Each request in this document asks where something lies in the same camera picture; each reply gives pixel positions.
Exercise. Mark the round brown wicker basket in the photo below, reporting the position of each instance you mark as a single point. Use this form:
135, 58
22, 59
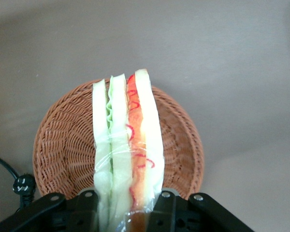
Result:
67, 149

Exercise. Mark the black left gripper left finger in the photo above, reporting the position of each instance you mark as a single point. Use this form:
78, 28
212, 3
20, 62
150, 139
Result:
50, 215

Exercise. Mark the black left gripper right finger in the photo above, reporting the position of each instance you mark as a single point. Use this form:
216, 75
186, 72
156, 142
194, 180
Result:
195, 215

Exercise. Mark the triangle sandwich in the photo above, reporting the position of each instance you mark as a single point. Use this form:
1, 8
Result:
118, 145

